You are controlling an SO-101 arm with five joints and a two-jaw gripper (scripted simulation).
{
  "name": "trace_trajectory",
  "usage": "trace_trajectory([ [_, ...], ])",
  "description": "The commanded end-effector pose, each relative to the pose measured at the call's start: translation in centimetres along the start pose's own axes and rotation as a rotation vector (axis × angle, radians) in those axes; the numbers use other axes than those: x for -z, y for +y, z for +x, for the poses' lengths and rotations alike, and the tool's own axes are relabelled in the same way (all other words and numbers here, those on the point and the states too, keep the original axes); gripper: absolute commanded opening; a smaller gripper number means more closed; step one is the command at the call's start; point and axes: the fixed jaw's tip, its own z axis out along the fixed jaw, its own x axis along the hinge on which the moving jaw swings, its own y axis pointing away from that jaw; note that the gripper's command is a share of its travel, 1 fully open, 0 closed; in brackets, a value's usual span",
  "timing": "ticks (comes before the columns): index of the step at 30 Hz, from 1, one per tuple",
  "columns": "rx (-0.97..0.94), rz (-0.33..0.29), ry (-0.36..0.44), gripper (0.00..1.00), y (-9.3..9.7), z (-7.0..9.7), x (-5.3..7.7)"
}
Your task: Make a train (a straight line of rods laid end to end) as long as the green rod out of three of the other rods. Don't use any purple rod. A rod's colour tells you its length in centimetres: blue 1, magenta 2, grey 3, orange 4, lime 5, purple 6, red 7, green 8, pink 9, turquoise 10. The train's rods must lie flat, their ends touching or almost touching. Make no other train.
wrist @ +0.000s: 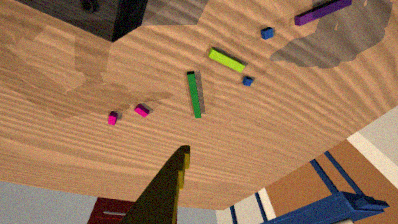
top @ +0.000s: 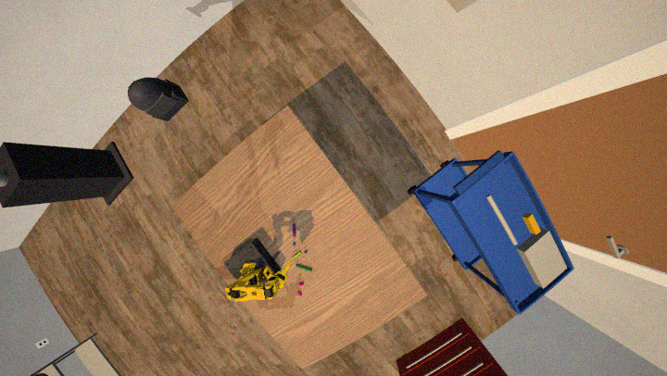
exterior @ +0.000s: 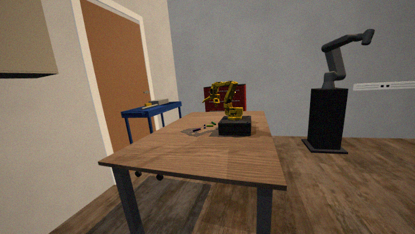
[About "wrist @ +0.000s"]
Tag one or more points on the purple rod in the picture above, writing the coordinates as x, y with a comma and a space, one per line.
320, 11

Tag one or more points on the small blue block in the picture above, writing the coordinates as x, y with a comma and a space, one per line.
247, 81
267, 33

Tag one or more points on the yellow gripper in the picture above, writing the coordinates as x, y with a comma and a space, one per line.
158, 202

